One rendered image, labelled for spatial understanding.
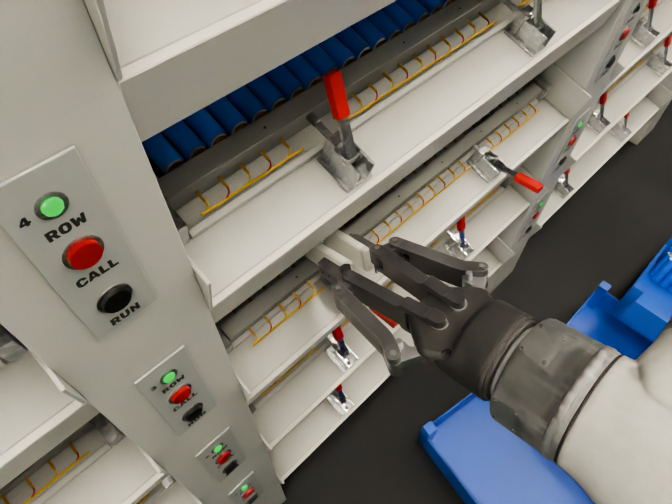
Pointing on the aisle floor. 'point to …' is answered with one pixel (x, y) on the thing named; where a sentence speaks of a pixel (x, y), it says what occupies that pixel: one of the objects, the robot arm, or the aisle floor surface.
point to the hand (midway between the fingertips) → (336, 252)
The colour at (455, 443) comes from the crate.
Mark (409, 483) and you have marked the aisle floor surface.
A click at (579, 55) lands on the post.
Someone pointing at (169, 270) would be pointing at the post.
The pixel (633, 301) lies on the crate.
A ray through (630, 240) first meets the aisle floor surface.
